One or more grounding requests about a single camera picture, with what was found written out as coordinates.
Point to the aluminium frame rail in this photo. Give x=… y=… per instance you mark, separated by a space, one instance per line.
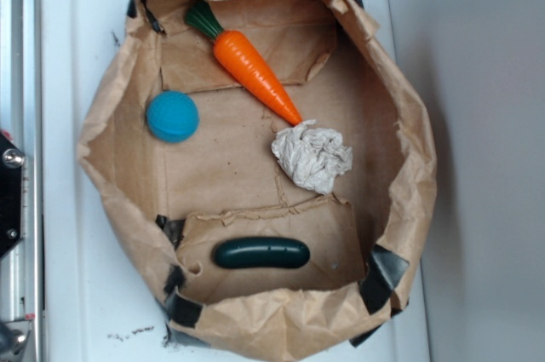
x=22 y=325

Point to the dark green toy cucumber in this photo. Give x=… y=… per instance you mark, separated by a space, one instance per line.
x=254 y=252

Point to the crumpled white paper wad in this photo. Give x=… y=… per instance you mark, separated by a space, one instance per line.
x=312 y=157

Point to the blue ribbed ball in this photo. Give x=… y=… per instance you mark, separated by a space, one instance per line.
x=172 y=116

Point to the black metal bracket with bolts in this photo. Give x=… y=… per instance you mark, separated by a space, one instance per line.
x=11 y=194

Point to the orange plastic toy carrot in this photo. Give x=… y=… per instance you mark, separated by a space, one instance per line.
x=234 y=51

